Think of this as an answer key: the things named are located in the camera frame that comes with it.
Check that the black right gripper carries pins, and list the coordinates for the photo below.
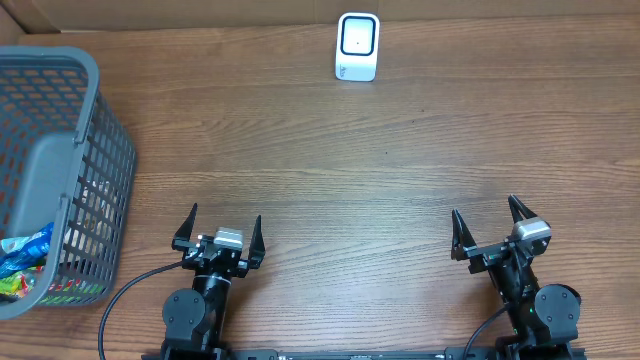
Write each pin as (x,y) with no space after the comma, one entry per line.
(462,246)

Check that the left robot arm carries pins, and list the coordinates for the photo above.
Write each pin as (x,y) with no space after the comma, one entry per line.
(194,316)

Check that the green candy snack bag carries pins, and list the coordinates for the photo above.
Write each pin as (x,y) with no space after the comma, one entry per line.
(19,284)

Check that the white barcode scanner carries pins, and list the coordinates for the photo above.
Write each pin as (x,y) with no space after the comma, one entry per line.
(357,46)

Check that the blue Oreo cookie pack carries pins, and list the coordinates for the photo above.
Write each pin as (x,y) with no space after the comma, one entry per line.
(19,253)

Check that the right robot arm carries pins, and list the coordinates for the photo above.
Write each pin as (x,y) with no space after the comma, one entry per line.
(544,319)

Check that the grey plastic mesh basket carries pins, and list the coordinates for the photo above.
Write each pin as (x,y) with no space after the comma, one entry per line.
(66,161)

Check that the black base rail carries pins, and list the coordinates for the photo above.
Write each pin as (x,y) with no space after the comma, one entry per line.
(450,353)

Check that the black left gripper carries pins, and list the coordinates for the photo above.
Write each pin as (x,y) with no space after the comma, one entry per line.
(182,242)

